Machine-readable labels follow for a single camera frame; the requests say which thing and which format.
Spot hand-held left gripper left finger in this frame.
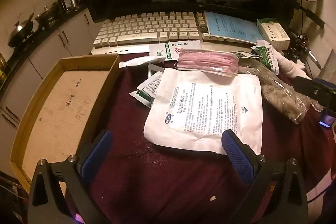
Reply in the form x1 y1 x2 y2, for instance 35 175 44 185
28 130 114 224

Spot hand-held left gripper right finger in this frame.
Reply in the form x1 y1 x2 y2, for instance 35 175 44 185
222 130 308 224

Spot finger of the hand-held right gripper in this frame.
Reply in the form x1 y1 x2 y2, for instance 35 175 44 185
293 76 336 109

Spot clear bag brown contents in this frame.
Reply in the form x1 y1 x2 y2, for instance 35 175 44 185
236 51 326 125

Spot white cloth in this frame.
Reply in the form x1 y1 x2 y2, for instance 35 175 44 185
256 40 313 80

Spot green and white packet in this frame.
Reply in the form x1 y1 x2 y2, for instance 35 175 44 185
251 44 282 75

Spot shallow cardboard box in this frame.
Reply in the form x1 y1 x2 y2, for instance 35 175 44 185
9 54 122 193

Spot large white gauze packet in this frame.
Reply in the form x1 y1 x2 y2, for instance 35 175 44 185
143 67 264 156

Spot pink zipper pouch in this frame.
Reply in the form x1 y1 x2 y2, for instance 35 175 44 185
175 49 240 77

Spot white wet wipe packet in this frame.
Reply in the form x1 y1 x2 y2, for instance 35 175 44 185
149 40 201 63

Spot clear plastic bag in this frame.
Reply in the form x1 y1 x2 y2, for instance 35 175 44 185
319 49 336 80

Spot white and green medicine box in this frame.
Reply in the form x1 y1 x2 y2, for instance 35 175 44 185
257 18 290 50

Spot maroon tablecloth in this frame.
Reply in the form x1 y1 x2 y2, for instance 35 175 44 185
66 51 336 224

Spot small white packet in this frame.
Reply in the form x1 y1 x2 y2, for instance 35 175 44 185
136 63 166 98

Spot blue notebook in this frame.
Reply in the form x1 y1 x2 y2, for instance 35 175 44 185
203 11 265 45

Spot white rolled packet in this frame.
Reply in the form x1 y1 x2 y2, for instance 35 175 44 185
119 55 158 68

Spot beige kitchen cabinets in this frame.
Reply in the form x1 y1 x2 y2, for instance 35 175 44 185
0 9 95 169

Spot black kitchen counter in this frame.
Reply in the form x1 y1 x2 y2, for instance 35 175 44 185
0 1 88 83

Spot beige keyboard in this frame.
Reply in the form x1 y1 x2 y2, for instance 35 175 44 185
91 10 259 56

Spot black wok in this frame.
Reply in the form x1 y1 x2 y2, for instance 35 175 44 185
7 13 36 47

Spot dark cooking pot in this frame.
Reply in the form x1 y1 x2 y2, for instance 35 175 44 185
34 5 62 28

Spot steel kettle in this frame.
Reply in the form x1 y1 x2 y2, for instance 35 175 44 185
61 0 81 13

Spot black tripod mount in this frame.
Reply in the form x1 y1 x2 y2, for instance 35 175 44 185
287 32 323 69

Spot black ring light stand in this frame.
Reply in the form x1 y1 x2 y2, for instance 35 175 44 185
289 0 326 28

